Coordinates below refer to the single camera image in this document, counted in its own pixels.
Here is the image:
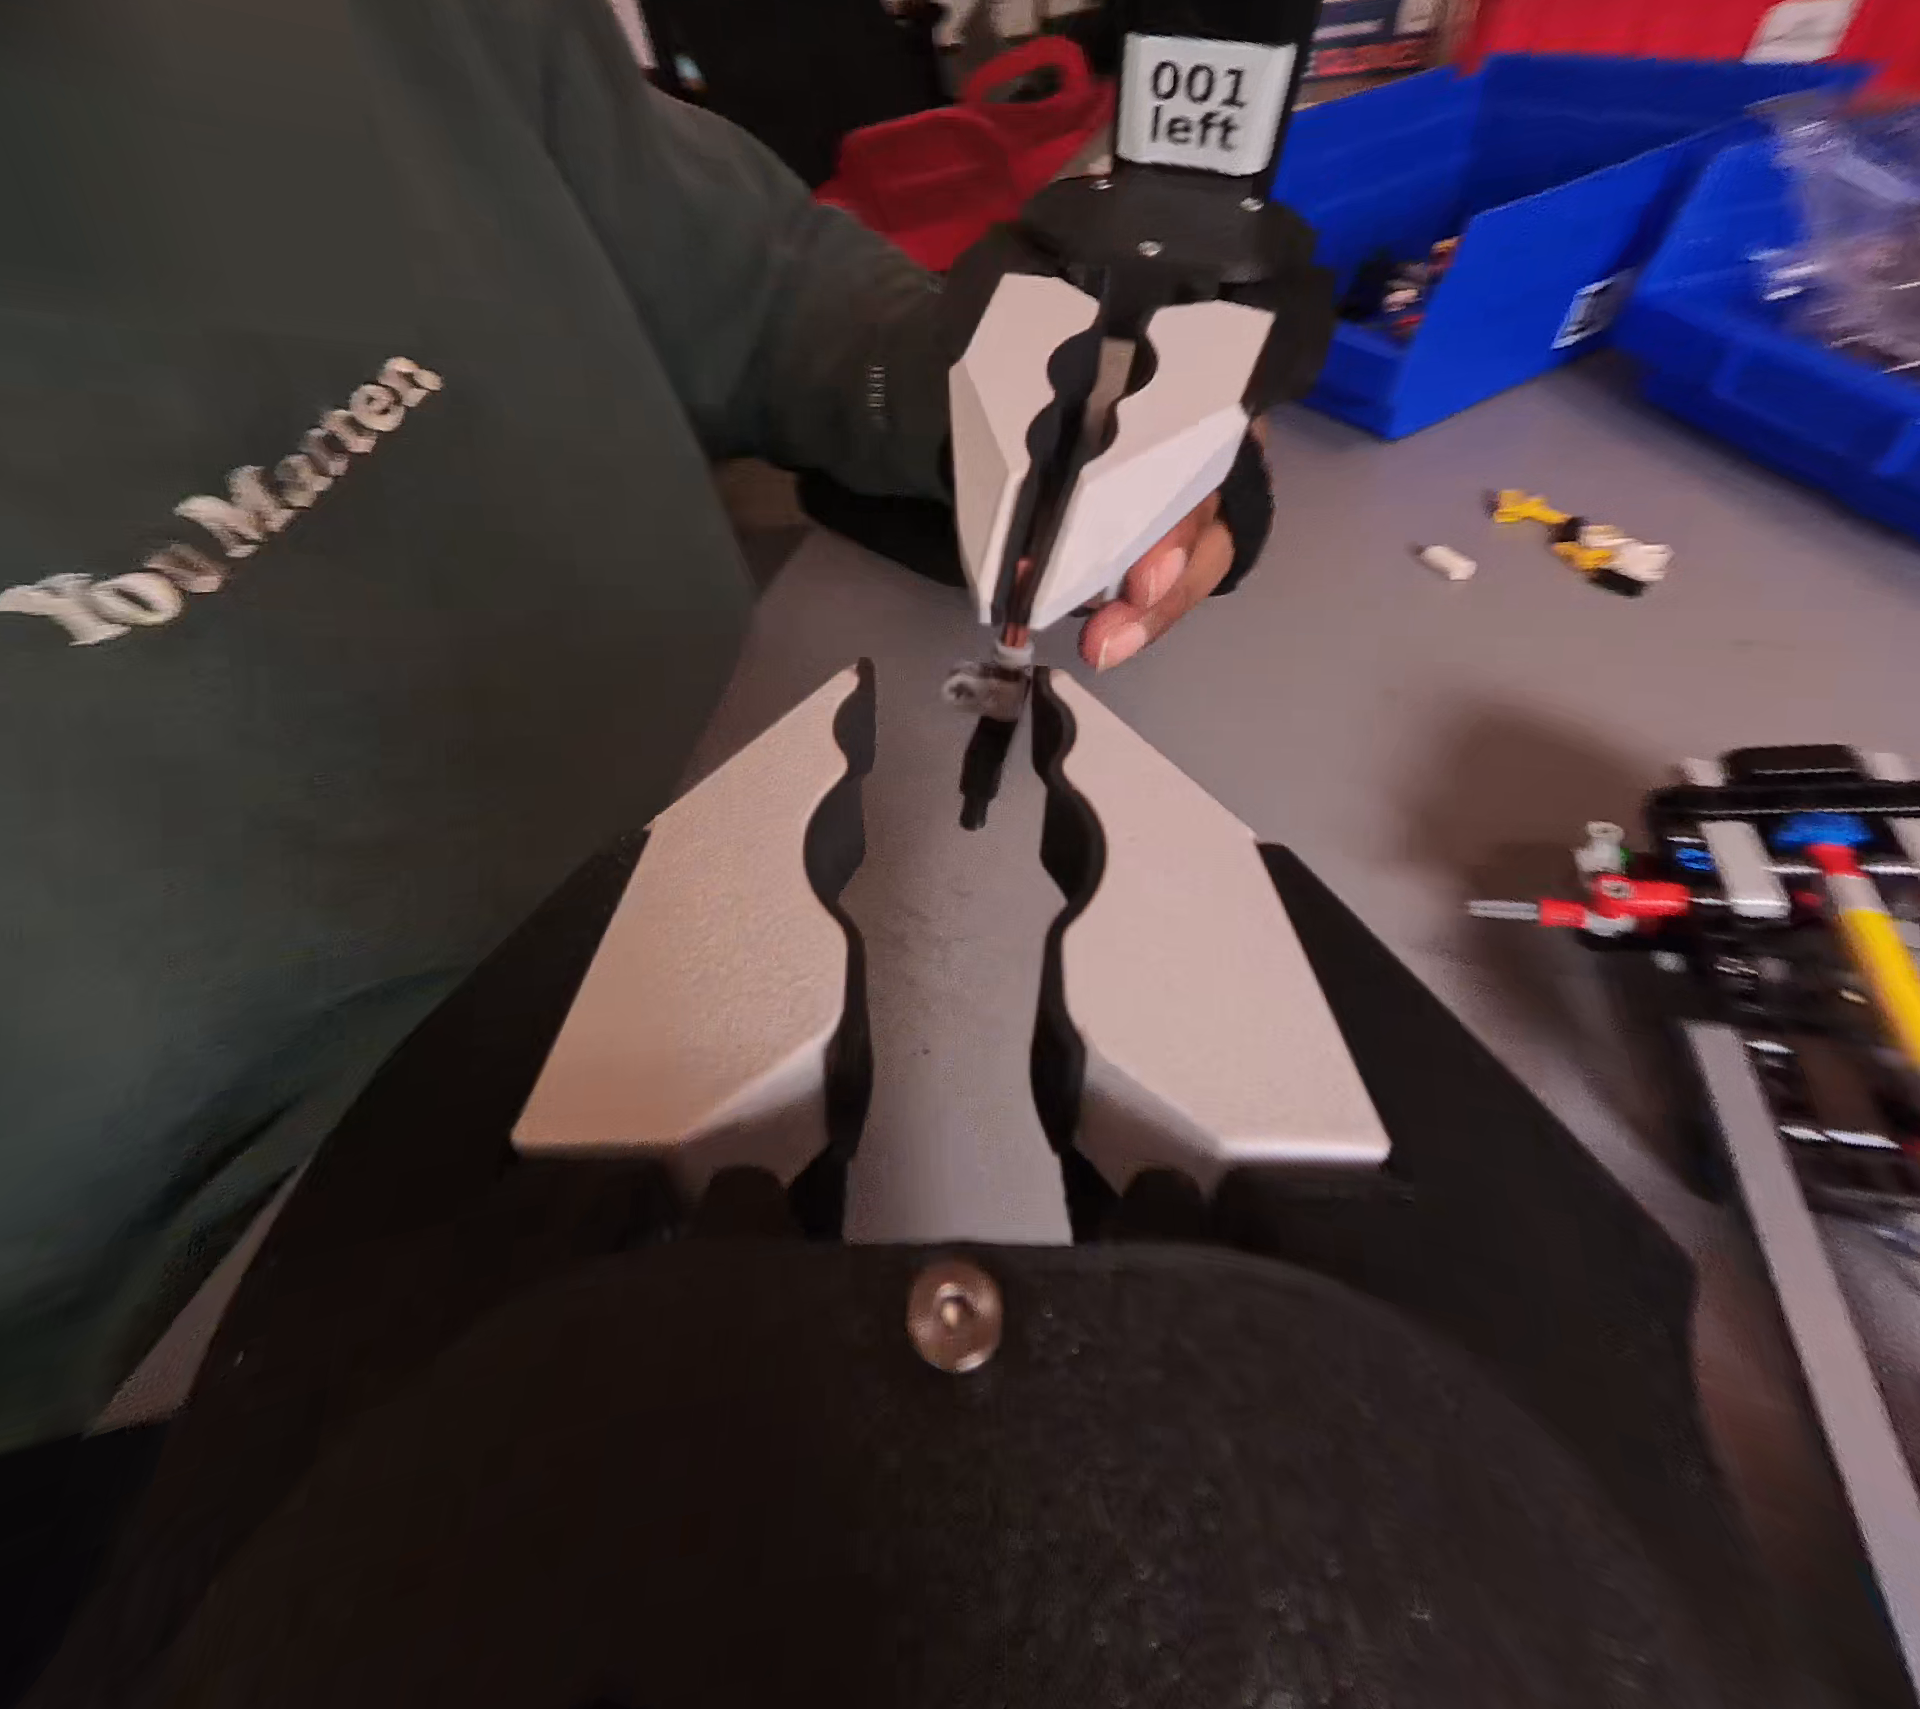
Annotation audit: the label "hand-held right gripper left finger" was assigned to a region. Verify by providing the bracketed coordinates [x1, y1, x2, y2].
[510, 658, 878, 1241]

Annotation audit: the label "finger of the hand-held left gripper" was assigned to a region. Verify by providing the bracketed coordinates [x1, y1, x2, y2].
[1033, 298, 1278, 632]
[946, 268, 1111, 631]

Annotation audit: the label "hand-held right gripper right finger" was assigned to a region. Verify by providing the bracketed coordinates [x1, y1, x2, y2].
[1029, 666, 1394, 1241]

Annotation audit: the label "small black lego piece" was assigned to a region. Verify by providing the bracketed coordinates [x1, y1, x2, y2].
[942, 634, 1038, 832]

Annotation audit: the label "person's left forearm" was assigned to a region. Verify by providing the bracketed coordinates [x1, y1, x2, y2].
[645, 74, 970, 585]

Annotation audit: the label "yellow and white lego bits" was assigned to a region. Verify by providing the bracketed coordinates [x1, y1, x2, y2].
[1550, 520, 1673, 602]

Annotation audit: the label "lego car chassis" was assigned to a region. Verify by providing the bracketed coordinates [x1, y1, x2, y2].
[1467, 743, 1920, 1650]

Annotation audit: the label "person's left hand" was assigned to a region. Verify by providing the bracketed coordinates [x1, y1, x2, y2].
[1081, 494, 1239, 673]

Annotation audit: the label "red plastic chair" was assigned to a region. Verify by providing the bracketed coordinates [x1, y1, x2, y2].
[817, 36, 1111, 271]

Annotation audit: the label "blue parts bin with divider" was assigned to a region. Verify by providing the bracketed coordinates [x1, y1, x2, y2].
[1275, 56, 1878, 441]

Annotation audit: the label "person's green sweatshirt torso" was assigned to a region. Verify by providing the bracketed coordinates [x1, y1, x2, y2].
[0, 0, 782, 1449]

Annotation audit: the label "blue bin with bags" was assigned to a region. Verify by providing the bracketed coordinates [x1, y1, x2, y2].
[1619, 109, 1920, 503]

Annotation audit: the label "clear plastic bags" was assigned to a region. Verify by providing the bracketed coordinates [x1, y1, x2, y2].
[1756, 89, 1920, 374]

